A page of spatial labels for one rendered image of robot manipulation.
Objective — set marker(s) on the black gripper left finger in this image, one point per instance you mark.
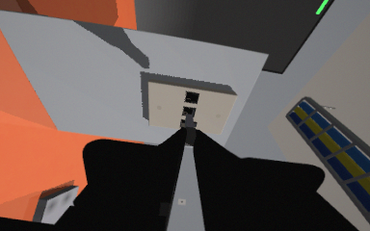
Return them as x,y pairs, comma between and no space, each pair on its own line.
138,163

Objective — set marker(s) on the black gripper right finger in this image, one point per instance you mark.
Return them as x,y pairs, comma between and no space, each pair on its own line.
225,180

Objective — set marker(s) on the grey panel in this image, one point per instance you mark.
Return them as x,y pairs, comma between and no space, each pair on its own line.
120,83

